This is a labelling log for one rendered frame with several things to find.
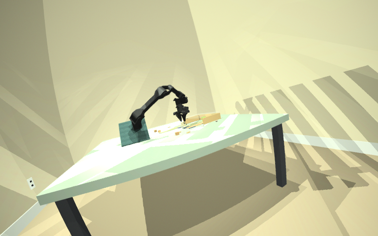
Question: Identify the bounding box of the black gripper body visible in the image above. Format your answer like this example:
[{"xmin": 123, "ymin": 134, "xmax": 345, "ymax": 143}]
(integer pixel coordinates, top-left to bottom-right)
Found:
[{"xmin": 173, "ymin": 104, "xmax": 189, "ymax": 115}]

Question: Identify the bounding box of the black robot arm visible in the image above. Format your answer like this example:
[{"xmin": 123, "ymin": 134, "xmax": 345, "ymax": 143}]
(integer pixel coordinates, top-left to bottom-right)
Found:
[{"xmin": 129, "ymin": 85, "xmax": 188, "ymax": 130}]

